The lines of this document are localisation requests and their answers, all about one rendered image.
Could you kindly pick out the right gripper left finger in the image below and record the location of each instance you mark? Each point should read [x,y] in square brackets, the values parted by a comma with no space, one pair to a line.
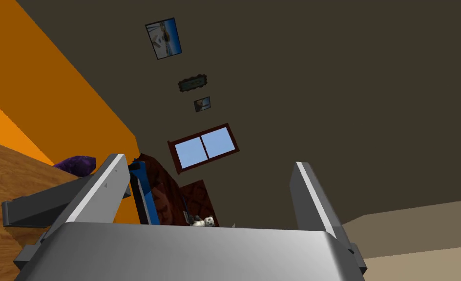
[97,187]

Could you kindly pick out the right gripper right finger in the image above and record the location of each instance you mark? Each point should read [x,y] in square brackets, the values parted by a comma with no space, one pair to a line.
[312,203]

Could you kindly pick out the purple cushion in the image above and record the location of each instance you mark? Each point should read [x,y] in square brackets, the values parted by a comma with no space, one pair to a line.
[78,164]

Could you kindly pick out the blue and black panel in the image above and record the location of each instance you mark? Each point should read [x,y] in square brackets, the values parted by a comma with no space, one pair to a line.
[146,195]

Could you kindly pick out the dark brown patterned sofa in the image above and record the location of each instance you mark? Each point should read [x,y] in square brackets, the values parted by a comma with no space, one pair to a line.
[168,195]

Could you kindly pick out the small framed picture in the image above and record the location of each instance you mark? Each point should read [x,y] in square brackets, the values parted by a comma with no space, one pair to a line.
[202,104]

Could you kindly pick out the large blue framed picture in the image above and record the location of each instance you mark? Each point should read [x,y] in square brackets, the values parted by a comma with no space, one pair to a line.
[163,38]

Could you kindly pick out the window with dark red frame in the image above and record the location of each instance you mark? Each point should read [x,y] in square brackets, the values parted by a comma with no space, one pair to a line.
[203,148]

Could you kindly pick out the dark ornate wall plaque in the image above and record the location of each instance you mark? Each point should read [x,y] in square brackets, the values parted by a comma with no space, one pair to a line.
[192,83]

